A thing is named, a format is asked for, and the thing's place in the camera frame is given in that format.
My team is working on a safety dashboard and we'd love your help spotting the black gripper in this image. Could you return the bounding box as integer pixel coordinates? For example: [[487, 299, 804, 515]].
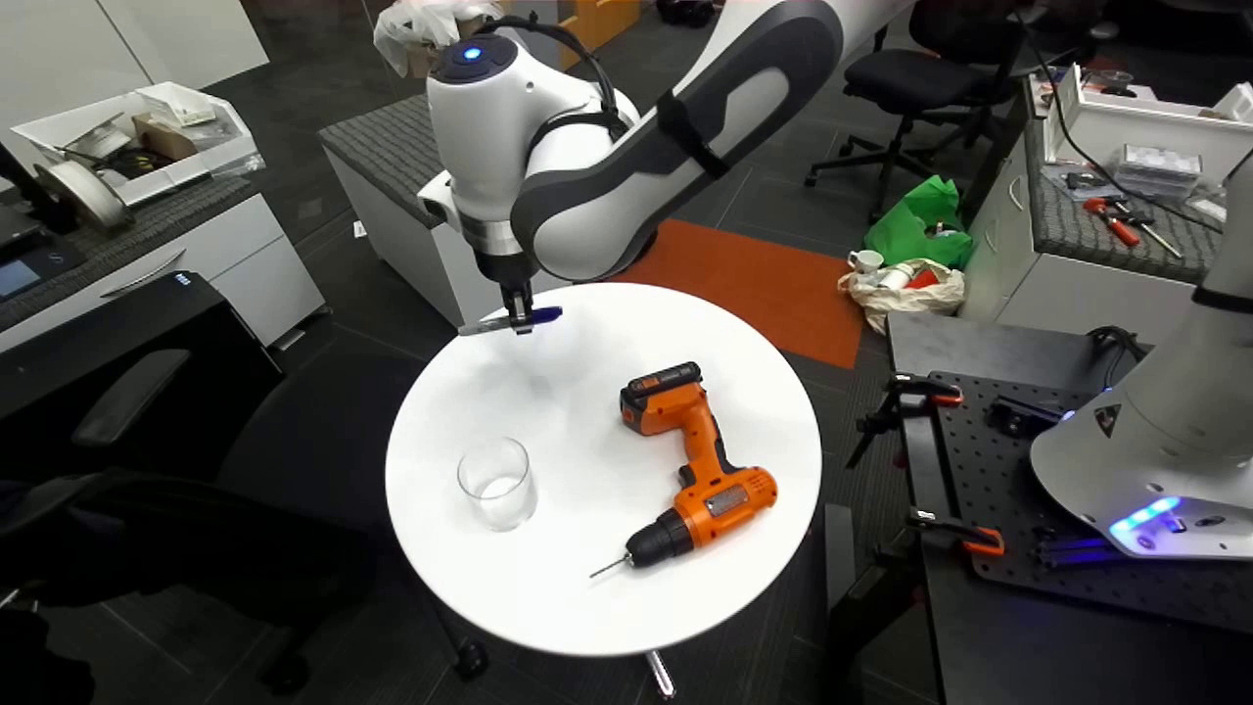
[[487, 242, 541, 335]]

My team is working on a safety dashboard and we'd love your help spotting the blue pen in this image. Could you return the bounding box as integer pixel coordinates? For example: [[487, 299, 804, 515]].
[[453, 302, 567, 340]]

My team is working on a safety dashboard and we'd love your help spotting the clear drinking glass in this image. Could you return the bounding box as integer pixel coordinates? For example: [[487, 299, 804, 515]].
[[451, 430, 541, 538]]

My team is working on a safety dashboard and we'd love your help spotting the orange floor mat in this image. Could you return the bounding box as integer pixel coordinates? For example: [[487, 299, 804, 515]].
[[622, 216, 874, 374]]

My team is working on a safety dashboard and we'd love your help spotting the brown cardboard box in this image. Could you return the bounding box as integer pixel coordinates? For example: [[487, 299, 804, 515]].
[[558, 0, 645, 59]]

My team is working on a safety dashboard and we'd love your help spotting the crumpled clear plastic bag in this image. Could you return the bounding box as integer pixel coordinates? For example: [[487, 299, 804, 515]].
[[370, 0, 524, 76]]

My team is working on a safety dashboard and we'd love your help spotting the white desk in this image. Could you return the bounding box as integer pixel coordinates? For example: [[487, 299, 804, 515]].
[[0, 162, 329, 362]]

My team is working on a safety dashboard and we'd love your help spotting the white plastic bag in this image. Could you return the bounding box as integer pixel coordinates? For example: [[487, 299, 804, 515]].
[[837, 249, 971, 335]]

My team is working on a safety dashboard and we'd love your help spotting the black office chair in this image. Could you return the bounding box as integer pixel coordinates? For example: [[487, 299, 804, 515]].
[[0, 268, 400, 705], [804, 0, 1048, 187]]

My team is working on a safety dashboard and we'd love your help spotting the open box with clutter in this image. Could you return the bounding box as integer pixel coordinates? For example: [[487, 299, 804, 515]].
[[4, 80, 267, 216]]

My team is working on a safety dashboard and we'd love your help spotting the green plastic bag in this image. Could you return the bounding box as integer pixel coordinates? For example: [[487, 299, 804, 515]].
[[863, 174, 978, 273]]

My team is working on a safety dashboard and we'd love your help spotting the orange black clamp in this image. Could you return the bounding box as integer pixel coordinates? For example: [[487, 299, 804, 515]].
[[905, 503, 1009, 567], [888, 374, 971, 414]]

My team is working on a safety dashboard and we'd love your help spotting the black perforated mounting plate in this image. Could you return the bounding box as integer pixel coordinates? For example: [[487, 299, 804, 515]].
[[896, 370, 1253, 643]]

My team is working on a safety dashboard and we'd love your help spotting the white cabinet grey cushion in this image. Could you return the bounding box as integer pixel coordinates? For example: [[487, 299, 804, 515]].
[[962, 62, 1253, 348]]

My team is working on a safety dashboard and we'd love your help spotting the white box of parts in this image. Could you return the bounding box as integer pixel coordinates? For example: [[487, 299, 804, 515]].
[[1052, 59, 1253, 187]]

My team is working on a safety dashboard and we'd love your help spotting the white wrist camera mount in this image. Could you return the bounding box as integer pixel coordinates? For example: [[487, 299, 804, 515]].
[[414, 169, 468, 228]]

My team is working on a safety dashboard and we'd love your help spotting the orange black cordless drill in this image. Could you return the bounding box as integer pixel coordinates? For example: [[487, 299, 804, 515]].
[[583, 358, 782, 585]]

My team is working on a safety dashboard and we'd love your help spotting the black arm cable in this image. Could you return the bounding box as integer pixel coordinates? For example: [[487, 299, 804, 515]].
[[481, 14, 633, 138]]

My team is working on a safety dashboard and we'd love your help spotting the red handled screwdriver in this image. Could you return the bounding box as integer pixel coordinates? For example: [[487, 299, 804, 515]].
[[1080, 191, 1146, 254]]

